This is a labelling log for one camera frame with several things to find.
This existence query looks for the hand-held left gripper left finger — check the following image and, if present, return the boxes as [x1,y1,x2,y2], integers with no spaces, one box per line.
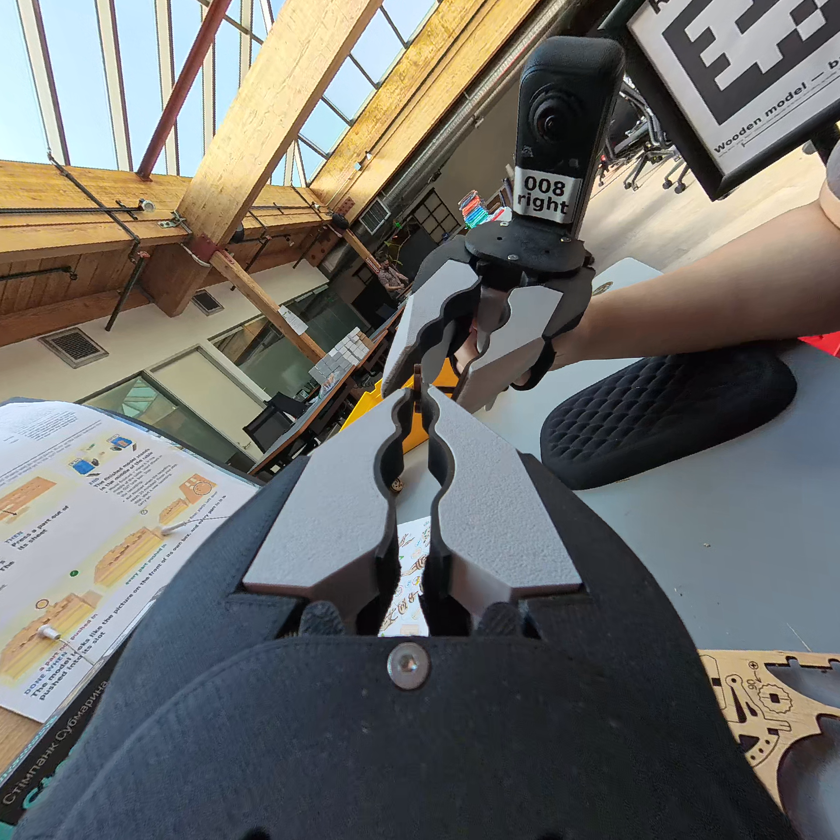
[241,387,421,636]

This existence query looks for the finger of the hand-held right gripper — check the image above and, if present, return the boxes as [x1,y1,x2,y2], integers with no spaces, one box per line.
[453,285,567,413]
[381,259,484,399]

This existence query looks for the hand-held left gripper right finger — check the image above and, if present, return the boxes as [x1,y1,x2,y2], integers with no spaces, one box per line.
[422,386,586,636]

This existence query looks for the person's right forearm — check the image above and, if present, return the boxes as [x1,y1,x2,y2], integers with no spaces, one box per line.
[550,197,840,371]

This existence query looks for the laser-cut plywood parts sheet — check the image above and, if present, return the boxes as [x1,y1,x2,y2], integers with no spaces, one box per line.
[697,648,840,840]

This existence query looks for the black model kit box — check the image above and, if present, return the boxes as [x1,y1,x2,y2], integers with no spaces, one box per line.
[0,646,142,826]

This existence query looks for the stack of colourful trays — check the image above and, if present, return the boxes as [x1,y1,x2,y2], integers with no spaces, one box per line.
[458,189,514,228]

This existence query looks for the stack of white boxes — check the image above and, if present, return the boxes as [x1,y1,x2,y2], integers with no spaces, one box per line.
[308,330,370,386]

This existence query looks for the assembly instruction booklet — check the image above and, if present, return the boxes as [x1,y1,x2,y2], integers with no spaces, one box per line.
[377,515,435,637]

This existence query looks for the yellow storage bin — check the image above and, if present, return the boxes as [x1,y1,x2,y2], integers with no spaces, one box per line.
[340,357,462,455]

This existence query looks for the black mesh desk chair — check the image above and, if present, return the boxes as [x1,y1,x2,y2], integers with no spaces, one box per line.
[241,392,311,455]

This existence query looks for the row of black office chairs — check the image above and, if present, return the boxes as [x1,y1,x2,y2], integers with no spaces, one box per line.
[600,82,693,193]

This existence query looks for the laminated instruction sheet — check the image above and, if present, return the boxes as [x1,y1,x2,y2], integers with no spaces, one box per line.
[0,400,261,724]

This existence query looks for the framed black white marker sign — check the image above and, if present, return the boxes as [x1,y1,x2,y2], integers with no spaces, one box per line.
[600,0,840,202]

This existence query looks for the metal duct air vent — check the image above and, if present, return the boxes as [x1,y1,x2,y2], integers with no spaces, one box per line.
[356,197,396,235]

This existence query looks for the large wall air vent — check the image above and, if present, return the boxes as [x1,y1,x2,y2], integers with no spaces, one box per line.
[38,326,109,370]

